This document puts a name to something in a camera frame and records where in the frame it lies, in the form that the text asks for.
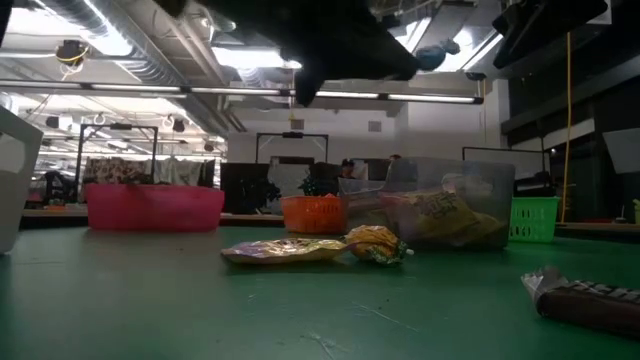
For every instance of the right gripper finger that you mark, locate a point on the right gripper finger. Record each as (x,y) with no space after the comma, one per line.
(525,30)

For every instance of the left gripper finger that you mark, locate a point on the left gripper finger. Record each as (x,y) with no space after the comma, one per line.
(402,62)

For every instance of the long ceiling tube light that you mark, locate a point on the long ceiling tube light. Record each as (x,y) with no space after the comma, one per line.
(430,98)

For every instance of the grey fabric panel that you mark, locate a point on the grey fabric panel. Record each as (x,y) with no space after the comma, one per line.
(287,180)

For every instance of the smoky transparent plastic bin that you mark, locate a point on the smoky transparent plastic bin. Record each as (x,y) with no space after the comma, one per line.
(495,200)

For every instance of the black monitor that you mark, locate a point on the black monitor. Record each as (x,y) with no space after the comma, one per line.
(245,185)

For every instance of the orange plastic basket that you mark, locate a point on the orange plastic basket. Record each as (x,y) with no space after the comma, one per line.
(312,215)

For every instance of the orange Alter Eco truffle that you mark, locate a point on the orange Alter Eco truffle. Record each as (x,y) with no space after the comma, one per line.
(375,242)

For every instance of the green plastic basket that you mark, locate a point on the green plastic basket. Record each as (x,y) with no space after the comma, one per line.
(532,220)

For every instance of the pale cloth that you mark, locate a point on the pale cloth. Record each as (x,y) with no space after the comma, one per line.
(175,172)

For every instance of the pink plastic bin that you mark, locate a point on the pink plastic bin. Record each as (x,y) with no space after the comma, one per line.
(155,207)

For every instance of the patterned cloth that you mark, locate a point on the patterned cloth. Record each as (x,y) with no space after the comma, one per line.
(115,170)

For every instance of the brown Hershey's packet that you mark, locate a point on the brown Hershey's packet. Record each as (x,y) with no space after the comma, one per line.
(590,312)

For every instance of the black dome camera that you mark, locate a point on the black dome camera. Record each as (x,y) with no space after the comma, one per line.
(475,76)

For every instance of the black camera frame stand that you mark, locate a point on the black camera frame stand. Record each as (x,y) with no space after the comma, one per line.
(120,126)
(292,134)

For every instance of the silver ventilation duct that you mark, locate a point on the silver ventilation duct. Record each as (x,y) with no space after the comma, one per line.
(145,70)

